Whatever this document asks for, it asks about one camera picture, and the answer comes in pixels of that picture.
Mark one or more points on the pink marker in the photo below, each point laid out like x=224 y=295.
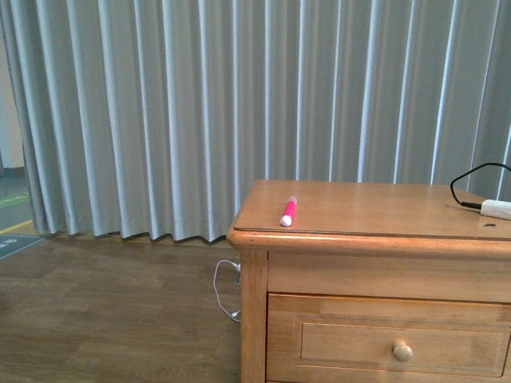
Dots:
x=289 y=212

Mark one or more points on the wooden top drawer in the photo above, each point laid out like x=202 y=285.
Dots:
x=346 y=339

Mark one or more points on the round wooden drawer knob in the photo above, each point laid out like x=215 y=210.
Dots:
x=402 y=352

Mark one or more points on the metal floor outlet box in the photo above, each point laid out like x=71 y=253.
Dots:
x=237 y=276

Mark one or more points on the grey pleated curtain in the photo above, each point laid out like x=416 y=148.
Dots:
x=158 y=116

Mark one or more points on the wooden nightstand cabinet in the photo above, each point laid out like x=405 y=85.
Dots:
x=393 y=241

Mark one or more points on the grey floor sign mat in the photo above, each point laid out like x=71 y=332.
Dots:
x=12 y=244

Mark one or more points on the white wrapped cable plug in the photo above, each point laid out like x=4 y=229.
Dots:
x=496 y=209

